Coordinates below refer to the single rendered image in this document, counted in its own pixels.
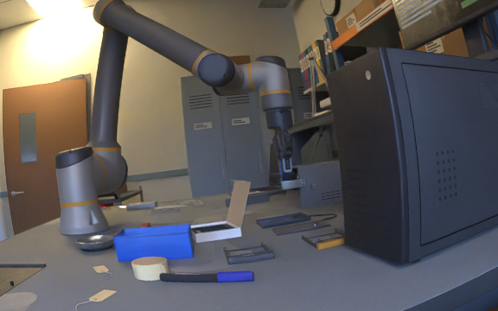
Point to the brown door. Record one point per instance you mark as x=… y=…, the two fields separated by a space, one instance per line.
x=46 y=151

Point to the beige tape roll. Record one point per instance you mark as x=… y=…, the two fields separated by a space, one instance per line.
x=149 y=268

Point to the grey metal lockers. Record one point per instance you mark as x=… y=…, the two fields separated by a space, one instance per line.
x=223 y=138

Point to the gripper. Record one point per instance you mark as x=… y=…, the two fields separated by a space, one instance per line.
x=279 y=118

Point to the small red object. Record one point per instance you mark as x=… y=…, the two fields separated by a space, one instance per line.
x=145 y=225

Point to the small beige paper tag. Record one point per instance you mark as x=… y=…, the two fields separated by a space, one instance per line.
x=100 y=269

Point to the black and blue marker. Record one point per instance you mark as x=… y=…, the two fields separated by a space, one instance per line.
x=206 y=277

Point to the black computer case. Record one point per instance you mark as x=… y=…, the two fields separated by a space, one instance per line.
x=426 y=151

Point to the white open cardboard box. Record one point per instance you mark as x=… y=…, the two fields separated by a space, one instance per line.
x=216 y=231

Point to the blue open box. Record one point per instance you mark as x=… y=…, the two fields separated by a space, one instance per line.
x=154 y=246

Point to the ceiling light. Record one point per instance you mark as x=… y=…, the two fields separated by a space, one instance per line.
x=56 y=6

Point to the light grey drive tray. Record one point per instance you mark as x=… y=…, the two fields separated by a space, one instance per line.
x=293 y=184

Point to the grey drive enclosure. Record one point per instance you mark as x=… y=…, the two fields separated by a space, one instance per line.
x=320 y=183

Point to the blue and orange shelf unit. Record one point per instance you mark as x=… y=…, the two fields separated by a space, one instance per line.
x=361 y=30

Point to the grey empty drive tray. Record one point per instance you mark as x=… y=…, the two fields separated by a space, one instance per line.
x=249 y=254

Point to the steel round dish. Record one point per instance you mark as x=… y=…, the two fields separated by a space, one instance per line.
x=94 y=242

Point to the grey round pad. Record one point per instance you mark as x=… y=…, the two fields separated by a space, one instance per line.
x=13 y=301

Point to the dark flat plate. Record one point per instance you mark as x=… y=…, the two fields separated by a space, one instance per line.
x=301 y=227

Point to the dark flat drive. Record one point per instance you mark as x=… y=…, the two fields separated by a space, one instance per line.
x=282 y=220

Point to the large beige paper tag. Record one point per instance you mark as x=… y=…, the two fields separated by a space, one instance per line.
x=102 y=295

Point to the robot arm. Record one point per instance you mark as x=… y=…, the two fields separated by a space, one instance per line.
x=110 y=90

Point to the round wall clock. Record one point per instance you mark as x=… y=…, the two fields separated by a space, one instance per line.
x=330 y=6

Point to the orange fronted drive tray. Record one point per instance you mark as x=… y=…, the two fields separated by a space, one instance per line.
x=324 y=240

